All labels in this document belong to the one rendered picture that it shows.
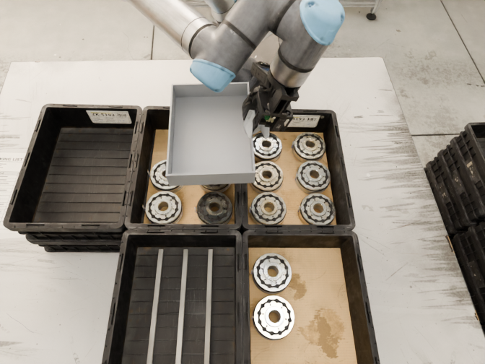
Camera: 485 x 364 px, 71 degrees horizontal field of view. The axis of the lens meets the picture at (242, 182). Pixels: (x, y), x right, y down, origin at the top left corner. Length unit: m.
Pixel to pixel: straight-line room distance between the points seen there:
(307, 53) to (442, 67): 2.46
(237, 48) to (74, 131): 0.75
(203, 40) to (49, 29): 2.51
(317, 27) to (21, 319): 1.06
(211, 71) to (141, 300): 0.61
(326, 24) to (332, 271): 0.64
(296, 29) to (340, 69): 1.01
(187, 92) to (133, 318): 0.60
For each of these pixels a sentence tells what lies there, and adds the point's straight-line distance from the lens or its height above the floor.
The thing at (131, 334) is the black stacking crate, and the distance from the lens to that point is 0.95.
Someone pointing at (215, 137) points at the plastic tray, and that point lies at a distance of 0.87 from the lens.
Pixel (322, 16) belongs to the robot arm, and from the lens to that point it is 0.59.
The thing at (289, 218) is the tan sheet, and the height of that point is 0.83.
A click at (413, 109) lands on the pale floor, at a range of 2.63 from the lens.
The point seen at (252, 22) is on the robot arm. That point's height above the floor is 1.38.
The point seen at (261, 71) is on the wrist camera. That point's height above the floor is 1.23.
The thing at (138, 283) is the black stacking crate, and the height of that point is 0.83.
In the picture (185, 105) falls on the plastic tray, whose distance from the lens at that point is 0.94.
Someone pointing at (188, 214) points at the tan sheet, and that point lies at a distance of 1.00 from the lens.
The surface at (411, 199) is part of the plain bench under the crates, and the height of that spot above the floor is 0.70.
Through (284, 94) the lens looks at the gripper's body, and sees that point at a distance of 0.66.
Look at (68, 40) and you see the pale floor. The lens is 2.95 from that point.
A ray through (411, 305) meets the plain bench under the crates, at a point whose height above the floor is 0.70.
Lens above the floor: 1.75
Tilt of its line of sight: 62 degrees down
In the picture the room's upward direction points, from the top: 6 degrees clockwise
